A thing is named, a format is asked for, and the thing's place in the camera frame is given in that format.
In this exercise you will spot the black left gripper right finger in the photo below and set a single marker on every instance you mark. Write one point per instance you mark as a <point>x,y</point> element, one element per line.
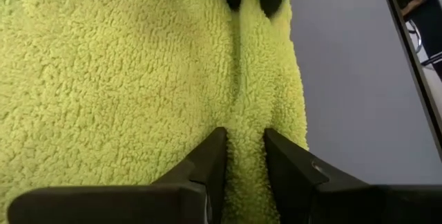
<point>345,205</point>

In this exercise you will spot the black office chair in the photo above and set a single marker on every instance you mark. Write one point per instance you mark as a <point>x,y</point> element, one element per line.
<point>431,20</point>

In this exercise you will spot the black metal table frame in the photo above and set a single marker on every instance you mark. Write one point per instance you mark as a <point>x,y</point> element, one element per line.
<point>416,63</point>

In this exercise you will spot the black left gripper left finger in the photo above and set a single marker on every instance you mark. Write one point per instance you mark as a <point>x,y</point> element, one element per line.
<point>121,205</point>

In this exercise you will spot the blue-grey table mat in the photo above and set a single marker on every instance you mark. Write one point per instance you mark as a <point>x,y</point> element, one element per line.
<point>345,79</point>

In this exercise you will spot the yellow-green microfibre towel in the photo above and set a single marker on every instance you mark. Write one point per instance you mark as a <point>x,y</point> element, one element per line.
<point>103,79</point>

